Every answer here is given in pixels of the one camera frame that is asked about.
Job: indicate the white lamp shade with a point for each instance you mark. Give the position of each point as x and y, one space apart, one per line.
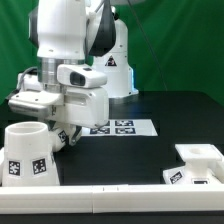
28 158

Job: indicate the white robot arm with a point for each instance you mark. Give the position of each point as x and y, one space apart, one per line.
77 32

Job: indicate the white marker sheet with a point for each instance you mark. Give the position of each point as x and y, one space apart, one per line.
123 127

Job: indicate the white lamp bulb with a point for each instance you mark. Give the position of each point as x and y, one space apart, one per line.
59 135

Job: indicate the white lamp base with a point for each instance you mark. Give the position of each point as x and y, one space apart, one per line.
203 164

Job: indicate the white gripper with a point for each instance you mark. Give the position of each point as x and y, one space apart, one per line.
78 106

